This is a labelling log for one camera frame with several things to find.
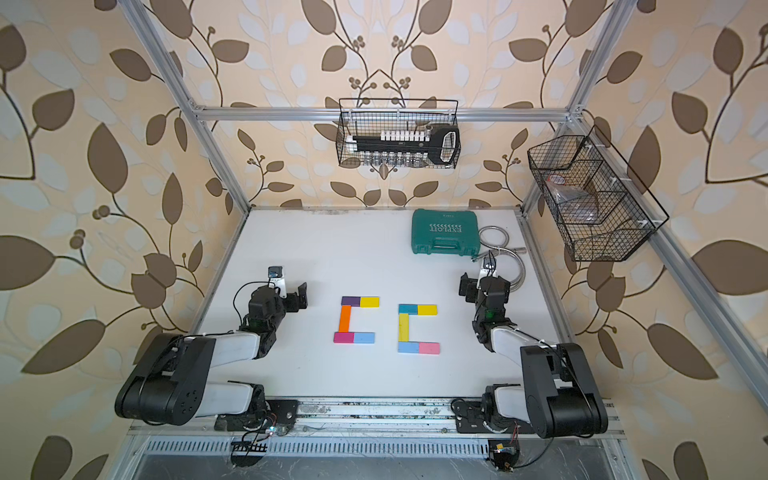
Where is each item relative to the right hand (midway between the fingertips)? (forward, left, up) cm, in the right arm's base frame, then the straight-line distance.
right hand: (484, 276), depth 91 cm
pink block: (-19, +18, -8) cm, 27 cm away
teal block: (-6, +23, -7) cm, 25 cm away
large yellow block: (-3, +36, -8) cm, 37 cm away
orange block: (-9, +44, -8) cm, 45 cm away
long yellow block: (-12, +26, -9) cm, 29 cm away
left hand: (+1, +62, 0) cm, 62 cm away
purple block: (-4, +43, -7) cm, 44 cm away
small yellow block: (-6, +18, -9) cm, 21 cm away
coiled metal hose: (+20, -9, -7) cm, 24 cm away
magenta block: (-14, +43, -8) cm, 46 cm away
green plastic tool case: (+22, +8, -4) cm, 24 cm away
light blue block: (-14, +37, -8) cm, 41 cm away
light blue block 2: (-18, +24, -9) cm, 31 cm away
